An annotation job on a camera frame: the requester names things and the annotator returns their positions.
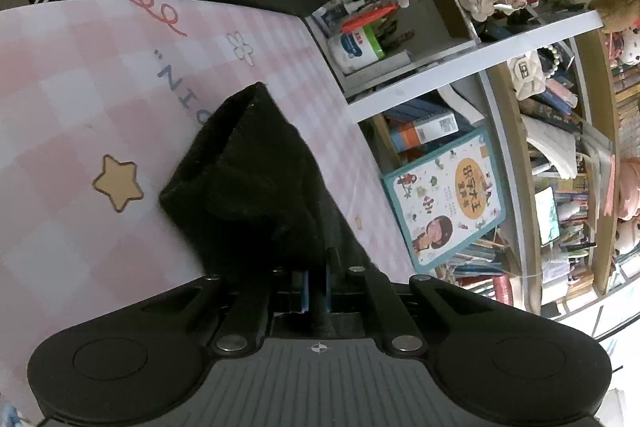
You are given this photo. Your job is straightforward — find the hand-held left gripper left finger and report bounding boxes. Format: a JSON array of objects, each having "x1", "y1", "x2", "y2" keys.
[{"x1": 142, "y1": 267, "x2": 308, "y2": 355}]

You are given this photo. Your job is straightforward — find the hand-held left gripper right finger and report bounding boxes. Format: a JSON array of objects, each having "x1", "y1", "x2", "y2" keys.
[{"x1": 324, "y1": 249, "x2": 501, "y2": 355}]

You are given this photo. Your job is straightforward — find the black knit garment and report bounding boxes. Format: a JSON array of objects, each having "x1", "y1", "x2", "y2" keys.
[{"x1": 159, "y1": 82, "x2": 401, "y2": 338}]

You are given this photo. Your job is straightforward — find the teal children's picture book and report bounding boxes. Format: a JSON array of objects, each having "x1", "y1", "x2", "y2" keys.
[{"x1": 382, "y1": 127, "x2": 507, "y2": 270}]

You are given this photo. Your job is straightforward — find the row of slanted thin books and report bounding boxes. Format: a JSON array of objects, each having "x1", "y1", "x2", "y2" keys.
[{"x1": 435, "y1": 232, "x2": 526, "y2": 303}]

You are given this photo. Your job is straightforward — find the thick red dictionary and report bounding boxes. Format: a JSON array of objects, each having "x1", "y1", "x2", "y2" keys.
[{"x1": 492, "y1": 274, "x2": 517, "y2": 306}]

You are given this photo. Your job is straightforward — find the white and orange box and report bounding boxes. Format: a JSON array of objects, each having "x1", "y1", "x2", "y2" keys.
[{"x1": 390, "y1": 114, "x2": 460, "y2": 152}]

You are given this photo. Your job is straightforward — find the stack of blue books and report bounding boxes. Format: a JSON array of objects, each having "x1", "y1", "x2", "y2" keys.
[{"x1": 380, "y1": 99, "x2": 451, "y2": 132}]

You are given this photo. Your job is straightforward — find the small white tablet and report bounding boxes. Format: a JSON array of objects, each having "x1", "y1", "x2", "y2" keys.
[{"x1": 534, "y1": 187, "x2": 561, "y2": 245}]

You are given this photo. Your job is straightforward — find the open white book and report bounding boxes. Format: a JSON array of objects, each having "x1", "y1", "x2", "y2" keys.
[{"x1": 435, "y1": 79, "x2": 496, "y2": 128}]

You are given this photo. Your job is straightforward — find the loose white papers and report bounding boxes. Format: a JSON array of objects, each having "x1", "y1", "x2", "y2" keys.
[{"x1": 520, "y1": 114, "x2": 581, "y2": 180}]

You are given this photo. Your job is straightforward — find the red tassel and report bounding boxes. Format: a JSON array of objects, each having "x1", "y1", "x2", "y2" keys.
[{"x1": 341, "y1": 0, "x2": 411, "y2": 34}]

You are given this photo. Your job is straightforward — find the white bookshelf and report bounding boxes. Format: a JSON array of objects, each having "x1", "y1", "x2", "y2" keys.
[{"x1": 300, "y1": 0, "x2": 640, "y2": 338}]

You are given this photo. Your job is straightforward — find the pink checked tablecloth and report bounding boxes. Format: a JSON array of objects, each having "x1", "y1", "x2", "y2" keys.
[{"x1": 0, "y1": 0, "x2": 416, "y2": 427}]

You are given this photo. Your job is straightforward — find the white house ornament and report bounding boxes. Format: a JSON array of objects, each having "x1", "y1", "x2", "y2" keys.
[{"x1": 507, "y1": 52, "x2": 546, "y2": 100}]

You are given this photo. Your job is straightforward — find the peach plush toy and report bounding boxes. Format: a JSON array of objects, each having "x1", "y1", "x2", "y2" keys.
[{"x1": 617, "y1": 157, "x2": 640, "y2": 223}]

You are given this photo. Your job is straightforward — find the spotted plush dog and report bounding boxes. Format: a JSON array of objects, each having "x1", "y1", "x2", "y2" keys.
[{"x1": 607, "y1": 27, "x2": 640, "y2": 68}]

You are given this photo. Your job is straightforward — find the brown teddy bear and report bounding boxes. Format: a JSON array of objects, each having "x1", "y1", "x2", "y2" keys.
[{"x1": 587, "y1": 0, "x2": 640, "y2": 32}]

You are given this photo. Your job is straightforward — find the pearl bracelet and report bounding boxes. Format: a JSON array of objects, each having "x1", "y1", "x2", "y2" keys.
[{"x1": 537, "y1": 44, "x2": 562, "y2": 80}]

